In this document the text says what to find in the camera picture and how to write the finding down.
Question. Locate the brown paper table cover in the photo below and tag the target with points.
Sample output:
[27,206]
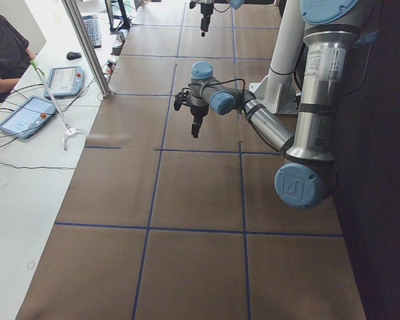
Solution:
[159,225]

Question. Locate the reacher grabber tool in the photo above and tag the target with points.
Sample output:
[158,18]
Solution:
[70,131]

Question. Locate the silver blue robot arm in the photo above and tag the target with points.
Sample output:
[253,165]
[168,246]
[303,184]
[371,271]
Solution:
[332,29]
[234,4]

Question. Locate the blue teach pendant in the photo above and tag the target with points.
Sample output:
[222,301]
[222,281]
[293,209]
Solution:
[29,118]
[65,82]

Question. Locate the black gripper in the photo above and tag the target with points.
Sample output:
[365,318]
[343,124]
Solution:
[204,10]
[197,112]

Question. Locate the aluminium frame post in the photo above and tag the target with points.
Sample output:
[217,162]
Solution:
[87,48]

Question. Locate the black monitor stand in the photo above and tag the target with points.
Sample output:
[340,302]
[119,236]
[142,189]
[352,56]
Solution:
[117,15]

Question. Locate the black keyboard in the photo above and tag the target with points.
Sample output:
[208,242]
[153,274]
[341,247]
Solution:
[92,28]

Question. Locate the person in black shirt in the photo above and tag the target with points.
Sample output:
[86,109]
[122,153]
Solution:
[15,57]

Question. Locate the black computer mouse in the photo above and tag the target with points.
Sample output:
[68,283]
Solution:
[71,56]

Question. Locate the near blue teach pendant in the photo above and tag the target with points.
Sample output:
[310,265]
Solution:
[29,118]

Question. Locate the far blue teach pendant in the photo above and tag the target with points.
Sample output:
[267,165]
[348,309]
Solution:
[65,82]

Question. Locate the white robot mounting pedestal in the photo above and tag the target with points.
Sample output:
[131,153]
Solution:
[277,90]

